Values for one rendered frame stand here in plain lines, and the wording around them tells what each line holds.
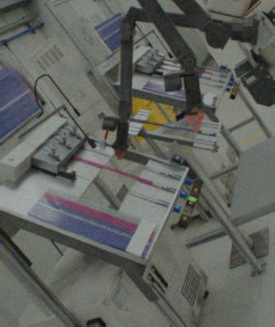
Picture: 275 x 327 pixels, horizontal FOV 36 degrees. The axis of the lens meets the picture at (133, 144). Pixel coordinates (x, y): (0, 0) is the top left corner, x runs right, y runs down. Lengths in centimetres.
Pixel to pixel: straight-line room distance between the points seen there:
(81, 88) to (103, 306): 167
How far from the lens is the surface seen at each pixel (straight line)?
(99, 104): 307
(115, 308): 194
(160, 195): 196
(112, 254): 166
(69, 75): 309
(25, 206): 183
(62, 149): 207
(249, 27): 153
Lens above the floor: 142
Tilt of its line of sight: 12 degrees down
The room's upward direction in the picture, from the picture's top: 37 degrees counter-clockwise
